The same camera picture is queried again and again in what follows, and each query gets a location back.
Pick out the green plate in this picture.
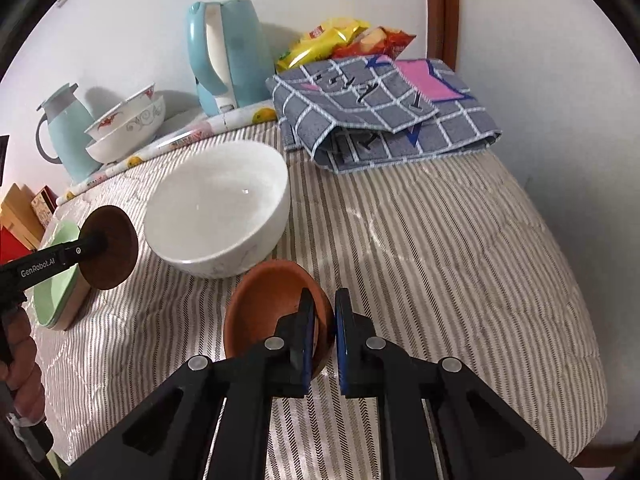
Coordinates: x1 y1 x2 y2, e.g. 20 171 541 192
34 220 83 328

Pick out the light blue electric kettle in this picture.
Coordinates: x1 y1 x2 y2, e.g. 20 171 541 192
186 0 275 117

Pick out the grey checked folded cloth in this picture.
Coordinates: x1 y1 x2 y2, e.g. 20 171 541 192
265 56 502 174

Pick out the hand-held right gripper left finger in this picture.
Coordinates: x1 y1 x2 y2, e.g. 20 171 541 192
65 287 318 480

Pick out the yellow chip bag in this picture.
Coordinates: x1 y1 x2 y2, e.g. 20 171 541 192
276 17 371 73

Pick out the rolled printed table mat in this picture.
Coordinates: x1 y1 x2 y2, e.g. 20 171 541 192
55 100 278 206

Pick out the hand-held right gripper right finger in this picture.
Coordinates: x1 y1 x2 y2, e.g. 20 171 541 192
334 287 583 480

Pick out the red paper bag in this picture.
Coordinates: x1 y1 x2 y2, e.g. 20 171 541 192
0 227 36 263

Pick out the brown patterned box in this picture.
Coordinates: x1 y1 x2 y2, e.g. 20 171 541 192
31 186 61 226

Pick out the pink plate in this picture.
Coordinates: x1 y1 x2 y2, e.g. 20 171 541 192
47 265 93 332

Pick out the wooden door frame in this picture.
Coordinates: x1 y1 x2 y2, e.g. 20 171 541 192
425 0 460 73

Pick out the small brown bowl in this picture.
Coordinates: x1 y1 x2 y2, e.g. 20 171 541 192
223 260 335 377
80 206 140 291

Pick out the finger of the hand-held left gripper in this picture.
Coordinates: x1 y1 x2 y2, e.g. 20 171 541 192
62 233 109 267

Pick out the light blue thermos jug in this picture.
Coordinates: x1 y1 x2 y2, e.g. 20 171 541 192
36 83 101 183

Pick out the large white bowl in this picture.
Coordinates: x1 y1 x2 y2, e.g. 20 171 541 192
144 141 292 279

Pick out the white floral bowl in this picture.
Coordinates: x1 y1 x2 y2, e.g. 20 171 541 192
85 92 166 164

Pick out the person's left hand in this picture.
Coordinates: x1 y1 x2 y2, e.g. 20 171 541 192
0 305 44 413

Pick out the striped tablecloth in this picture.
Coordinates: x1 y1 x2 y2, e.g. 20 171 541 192
37 120 608 480

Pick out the red chip bag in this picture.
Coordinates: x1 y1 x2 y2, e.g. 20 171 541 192
332 26 417 61

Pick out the blue red patterned bowl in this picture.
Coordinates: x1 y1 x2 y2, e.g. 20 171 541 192
84 82 156 143

